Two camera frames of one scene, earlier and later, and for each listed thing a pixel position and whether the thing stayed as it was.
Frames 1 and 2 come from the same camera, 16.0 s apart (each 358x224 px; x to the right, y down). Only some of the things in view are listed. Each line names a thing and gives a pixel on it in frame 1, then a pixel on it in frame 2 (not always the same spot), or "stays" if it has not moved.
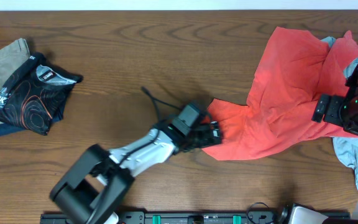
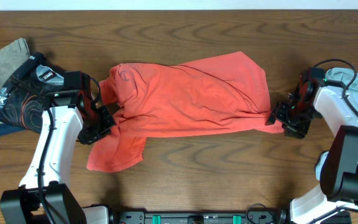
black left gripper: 207,131 to 109,122
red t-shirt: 278,117 to 224,94
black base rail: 195,217 stays
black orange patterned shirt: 35,94 stays
